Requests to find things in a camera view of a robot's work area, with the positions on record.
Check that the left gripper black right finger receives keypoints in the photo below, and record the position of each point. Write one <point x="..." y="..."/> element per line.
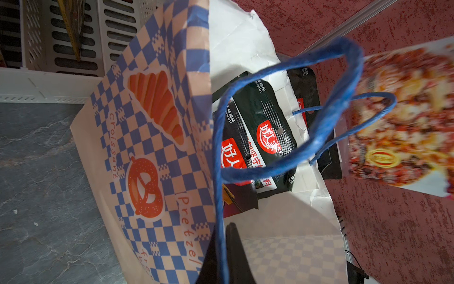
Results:
<point x="239" y="270"/>

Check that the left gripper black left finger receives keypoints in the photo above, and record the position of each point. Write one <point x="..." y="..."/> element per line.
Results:
<point x="209" y="273"/>

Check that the black green condiment packet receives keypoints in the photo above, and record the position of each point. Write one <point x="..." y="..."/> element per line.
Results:
<point x="269" y="137"/>

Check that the blue checkered paper bag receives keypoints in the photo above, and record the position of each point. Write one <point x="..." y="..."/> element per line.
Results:
<point x="150" y="142"/>

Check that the food photo condiment packet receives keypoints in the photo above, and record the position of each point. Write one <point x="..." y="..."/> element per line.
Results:
<point x="411" y="147"/>

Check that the black red condiment packet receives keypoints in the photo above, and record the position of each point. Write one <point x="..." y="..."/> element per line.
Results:
<point x="237" y="197"/>

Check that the white magazine file organizer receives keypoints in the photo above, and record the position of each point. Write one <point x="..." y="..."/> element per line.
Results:
<point x="56" y="52"/>

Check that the yellow packet in organizer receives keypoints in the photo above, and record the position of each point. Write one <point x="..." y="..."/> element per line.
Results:
<point x="73" y="12"/>

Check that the right aluminium corner post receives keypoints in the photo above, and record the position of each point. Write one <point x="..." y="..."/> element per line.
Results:
<point x="359" y="18"/>

